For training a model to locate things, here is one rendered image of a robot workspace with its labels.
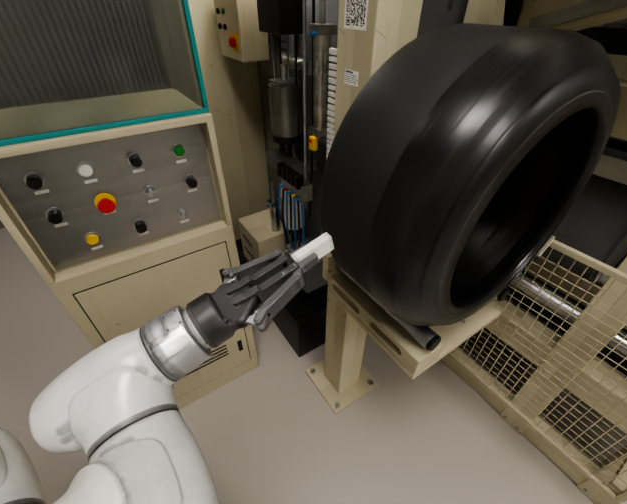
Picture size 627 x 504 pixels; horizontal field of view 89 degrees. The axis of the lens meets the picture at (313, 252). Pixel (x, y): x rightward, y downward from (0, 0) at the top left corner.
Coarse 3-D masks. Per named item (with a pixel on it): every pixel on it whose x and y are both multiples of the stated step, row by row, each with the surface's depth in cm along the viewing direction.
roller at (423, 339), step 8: (344, 272) 93; (352, 280) 91; (360, 288) 89; (400, 320) 78; (408, 328) 77; (416, 328) 75; (424, 328) 75; (416, 336) 75; (424, 336) 74; (432, 336) 73; (424, 344) 74; (432, 344) 73
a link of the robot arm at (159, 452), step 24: (120, 432) 35; (144, 432) 35; (168, 432) 36; (96, 456) 34; (120, 456) 32; (144, 456) 33; (168, 456) 34; (192, 456) 36; (72, 480) 32; (96, 480) 30; (120, 480) 30; (144, 480) 31; (168, 480) 32; (192, 480) 34
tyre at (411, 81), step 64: (384, 64) 56; (448, 64) 48; (512, 64) 43; (576, 64) 44; (384, 128) 50; (448, 128) 43; (512, 128) 42; (576, 128) 70; (320, 192) 64; (384, 192) 50; (448, 192) 44; (512, 192) 87; (576, 192) 70; (384, 256) 52; (448, 256) 50; (512, 256) 84; (448, 320) 68
